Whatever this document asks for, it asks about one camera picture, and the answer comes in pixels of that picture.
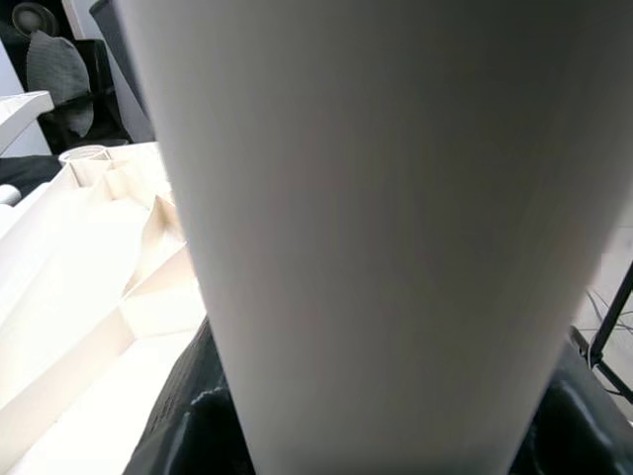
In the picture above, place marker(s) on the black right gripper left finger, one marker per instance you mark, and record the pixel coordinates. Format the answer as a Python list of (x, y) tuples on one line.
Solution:
[(198, 425)]

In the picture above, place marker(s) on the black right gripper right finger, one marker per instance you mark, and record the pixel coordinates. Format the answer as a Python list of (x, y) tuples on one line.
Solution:
[(578, 430)]

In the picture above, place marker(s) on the white ribbed plastic table top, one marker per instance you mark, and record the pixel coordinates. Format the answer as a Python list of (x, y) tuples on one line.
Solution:
[(74, 297), (20, 114)]

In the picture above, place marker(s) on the white plastic table leg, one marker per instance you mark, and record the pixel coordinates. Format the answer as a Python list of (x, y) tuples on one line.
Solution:
[(7, 194), (386, 222)]

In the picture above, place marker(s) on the black tripod stand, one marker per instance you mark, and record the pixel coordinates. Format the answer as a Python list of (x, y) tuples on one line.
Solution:
[(610, 316)]

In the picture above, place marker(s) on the grey knitted cloth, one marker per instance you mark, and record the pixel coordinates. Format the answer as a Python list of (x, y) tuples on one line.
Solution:
[(54, 69)]

